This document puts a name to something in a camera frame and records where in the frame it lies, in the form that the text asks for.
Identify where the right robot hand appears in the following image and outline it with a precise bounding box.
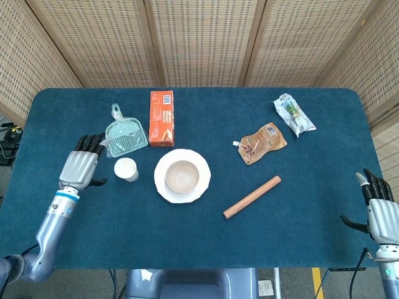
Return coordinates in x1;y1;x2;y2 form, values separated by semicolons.
340;168;399;245

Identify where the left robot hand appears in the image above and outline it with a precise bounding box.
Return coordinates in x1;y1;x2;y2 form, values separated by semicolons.
58;133;108;191

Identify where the white paper cup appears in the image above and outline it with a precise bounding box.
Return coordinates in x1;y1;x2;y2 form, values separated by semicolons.
113;157;140;183

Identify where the green dustpan brush set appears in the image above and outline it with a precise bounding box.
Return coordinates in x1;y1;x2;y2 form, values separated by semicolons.
104;103;149;159

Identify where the black equipment on floor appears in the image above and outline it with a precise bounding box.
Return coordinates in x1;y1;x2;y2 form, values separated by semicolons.
0;122;23;166

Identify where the orange cardboard snack box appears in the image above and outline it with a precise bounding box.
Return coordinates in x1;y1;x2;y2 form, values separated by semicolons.
148;90;175;148

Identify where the beige round bowl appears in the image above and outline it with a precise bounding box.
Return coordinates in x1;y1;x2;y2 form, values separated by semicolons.
165;159;200;194

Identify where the white paper plate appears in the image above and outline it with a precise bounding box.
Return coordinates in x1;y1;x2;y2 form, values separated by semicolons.
153;148;212;204

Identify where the wooden rolling pin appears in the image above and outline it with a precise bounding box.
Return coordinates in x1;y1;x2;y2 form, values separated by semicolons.
223;175;282;220

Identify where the blue table cloth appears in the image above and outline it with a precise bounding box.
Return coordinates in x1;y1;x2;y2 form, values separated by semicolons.
0;87;385;270

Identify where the crumpled white snack bag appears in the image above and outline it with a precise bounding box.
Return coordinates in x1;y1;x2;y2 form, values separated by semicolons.
273;92;317;138

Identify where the brown spouted drink pouch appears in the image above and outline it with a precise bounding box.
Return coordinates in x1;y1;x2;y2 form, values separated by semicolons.
232;121;288;166

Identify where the grey robot torso base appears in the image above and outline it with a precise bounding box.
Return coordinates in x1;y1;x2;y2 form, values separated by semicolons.
123;268;260;299

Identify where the woven folding screen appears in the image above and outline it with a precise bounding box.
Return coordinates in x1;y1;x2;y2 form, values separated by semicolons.
0;0;399;200

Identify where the black cable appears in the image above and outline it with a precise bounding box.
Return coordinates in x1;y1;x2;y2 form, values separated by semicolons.
0;244;41;292
348;247;369;299

